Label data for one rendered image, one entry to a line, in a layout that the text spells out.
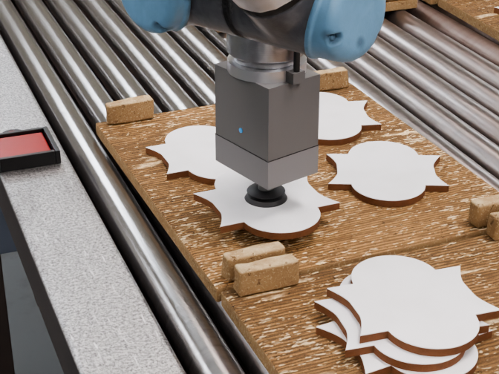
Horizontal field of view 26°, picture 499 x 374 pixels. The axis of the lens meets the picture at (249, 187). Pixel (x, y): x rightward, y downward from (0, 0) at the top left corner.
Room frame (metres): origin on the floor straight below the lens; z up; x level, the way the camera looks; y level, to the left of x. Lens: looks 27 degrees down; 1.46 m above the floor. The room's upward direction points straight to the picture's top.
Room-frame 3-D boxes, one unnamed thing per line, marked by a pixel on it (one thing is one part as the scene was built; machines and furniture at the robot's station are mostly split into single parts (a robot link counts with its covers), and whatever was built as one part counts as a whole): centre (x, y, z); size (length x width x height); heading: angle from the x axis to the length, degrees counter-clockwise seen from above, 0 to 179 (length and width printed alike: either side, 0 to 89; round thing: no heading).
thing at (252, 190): (0.97, -0.02, 0.97); 0.04 x 0.04 x 0.02
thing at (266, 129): (0.97, -0.03, 1.05); 0.10 x 0.09 x 0.16; 128
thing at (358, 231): (1.09, -0.05, 0.93); 0.41 x 0.35 x 0.02; 23
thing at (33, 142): (1.16, 0.27, 0.92); 0.06 x 0.06 x 0.01; 21
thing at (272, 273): (0.84, -0.02, 0.95); 0.06 x 0.02 x 0.03; 112
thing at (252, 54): (0.96, -0.02, 1.13); 0.08 x 0.08 x 0.05
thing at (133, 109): (1.22, 0.15, 0.95); 0.06 x 0.02 x 0.03; 113
